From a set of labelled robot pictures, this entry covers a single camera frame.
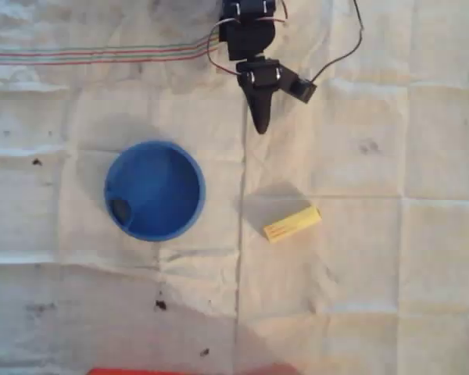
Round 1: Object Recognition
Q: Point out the yellow rectangular block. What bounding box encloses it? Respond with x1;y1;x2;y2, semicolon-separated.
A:
242;183;323;245

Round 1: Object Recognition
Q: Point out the blue plastic bowl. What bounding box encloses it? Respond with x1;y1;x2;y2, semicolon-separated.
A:
103;140;207;242

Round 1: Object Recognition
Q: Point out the white cloth with stripes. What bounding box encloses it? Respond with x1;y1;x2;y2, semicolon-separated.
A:
0;0;469;375

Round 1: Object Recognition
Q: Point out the red flat object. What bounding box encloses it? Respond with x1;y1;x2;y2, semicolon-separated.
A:
88;365;298;375

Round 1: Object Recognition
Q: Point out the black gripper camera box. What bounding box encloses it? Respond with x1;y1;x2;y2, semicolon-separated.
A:
287;76;318;105

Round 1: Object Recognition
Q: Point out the thin black camera cable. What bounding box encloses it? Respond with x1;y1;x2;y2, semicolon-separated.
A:
311;0;365;81

